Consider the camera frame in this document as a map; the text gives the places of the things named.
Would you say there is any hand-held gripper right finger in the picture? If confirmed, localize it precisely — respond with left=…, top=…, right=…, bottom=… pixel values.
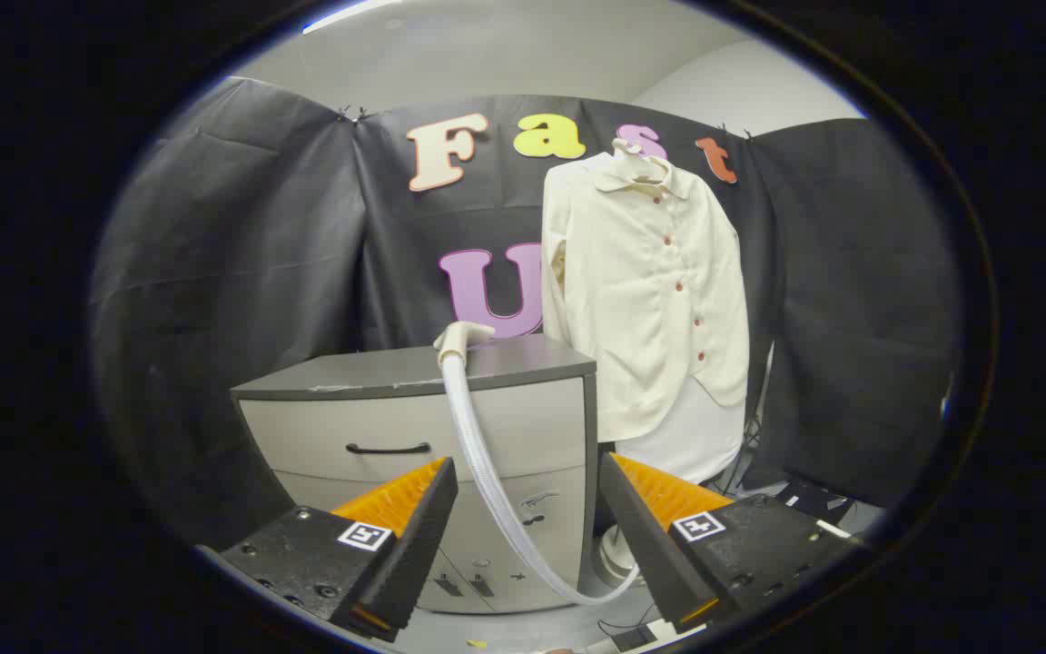
left=599, top=452, right=878, bottom=634

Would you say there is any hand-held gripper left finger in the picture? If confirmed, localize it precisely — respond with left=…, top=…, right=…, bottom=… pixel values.
left=199, top=457, right=459, bottom=644

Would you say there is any white ribbed steamer hose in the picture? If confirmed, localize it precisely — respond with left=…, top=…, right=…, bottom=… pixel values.
left=441, top=354, right=640, bottom=607

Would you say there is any cream garment steamer nozzle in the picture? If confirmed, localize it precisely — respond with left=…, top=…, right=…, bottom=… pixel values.
left=433, top=322, right=496, bottom=369

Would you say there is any cream button-up shirt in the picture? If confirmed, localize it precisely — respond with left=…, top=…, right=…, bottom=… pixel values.
left=541, top=153, right=751, bottom=443

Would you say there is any white garment steamer base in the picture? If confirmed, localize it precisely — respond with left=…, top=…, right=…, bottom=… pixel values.
left=597, top=525, right=642, bottom=587

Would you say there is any white steamer ironing board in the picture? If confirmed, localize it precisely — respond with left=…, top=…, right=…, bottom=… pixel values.
left=614, top=377, right=747, bottom=484

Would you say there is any white plastic clothes hanger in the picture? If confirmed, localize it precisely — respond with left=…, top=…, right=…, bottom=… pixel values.
left=612, top=138, right=671, bottom=183

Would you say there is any grey drawer cabinet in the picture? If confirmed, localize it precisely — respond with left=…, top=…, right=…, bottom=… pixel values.
left=231, top=333, right=598, bottom=615

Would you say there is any black floor box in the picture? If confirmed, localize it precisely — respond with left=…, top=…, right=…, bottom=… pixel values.
left=773, top=480, right=860, bottom=528

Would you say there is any black backdrop cloth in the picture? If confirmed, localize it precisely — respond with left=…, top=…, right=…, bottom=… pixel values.
left=90, top=77, right=964, bottom=550

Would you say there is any black cable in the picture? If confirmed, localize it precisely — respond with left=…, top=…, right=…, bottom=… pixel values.
left=723, top=341, right=775, bottom=496

